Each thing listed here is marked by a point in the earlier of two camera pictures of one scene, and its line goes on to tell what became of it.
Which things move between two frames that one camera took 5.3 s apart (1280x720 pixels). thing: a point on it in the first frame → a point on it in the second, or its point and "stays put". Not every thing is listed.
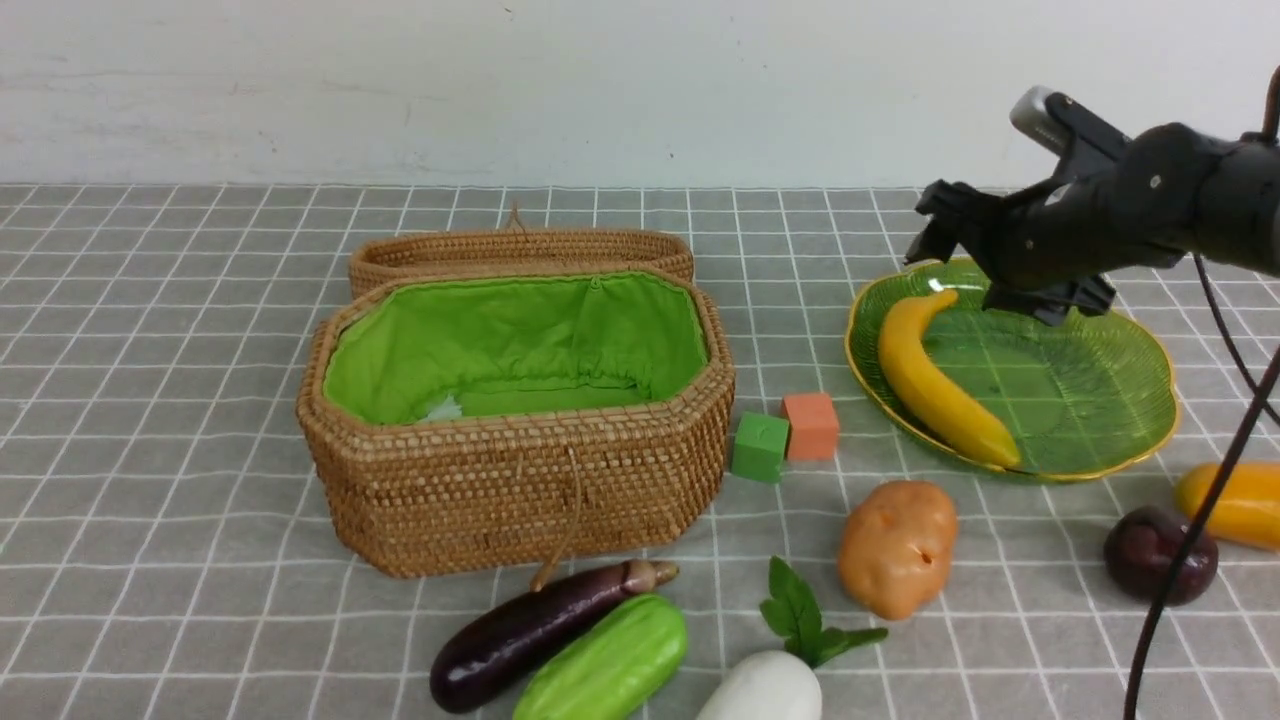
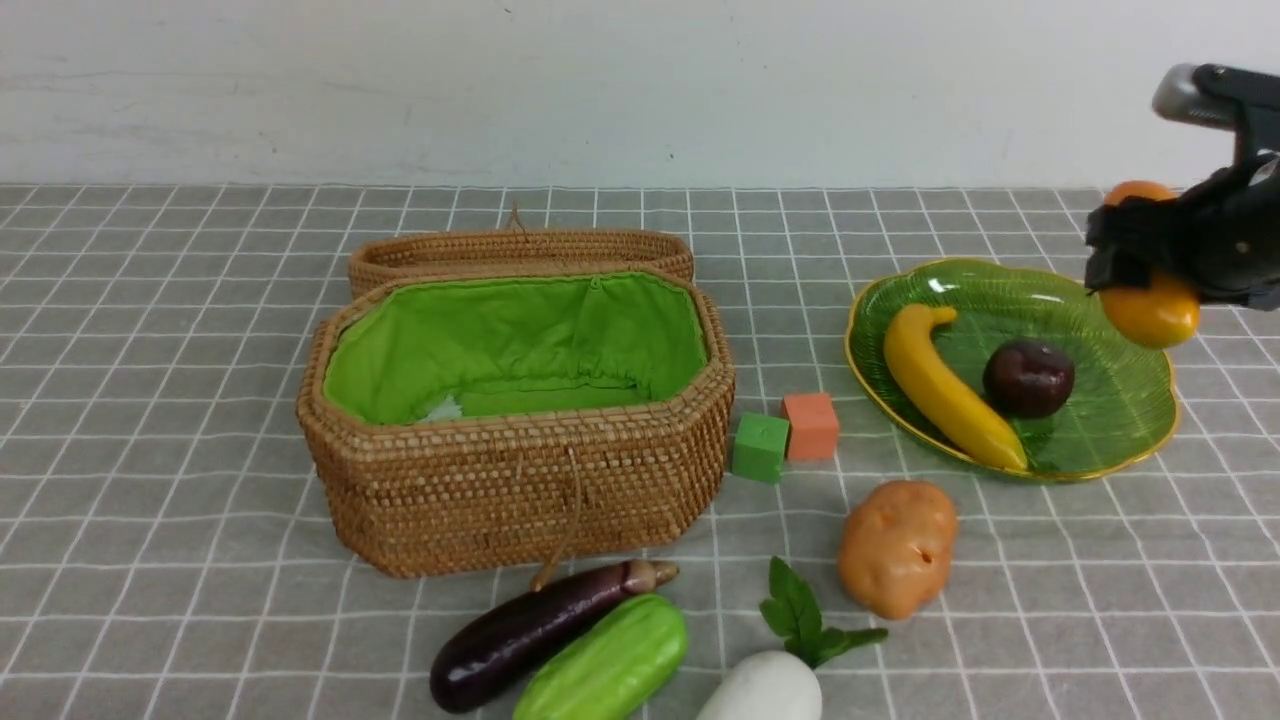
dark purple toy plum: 1141,548 → 1028,379
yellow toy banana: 947,402 stays put
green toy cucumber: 611,670 stays put
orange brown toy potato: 895,547 stays put
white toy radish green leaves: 783,685 stays put
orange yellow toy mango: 1247,511 → 1157,312
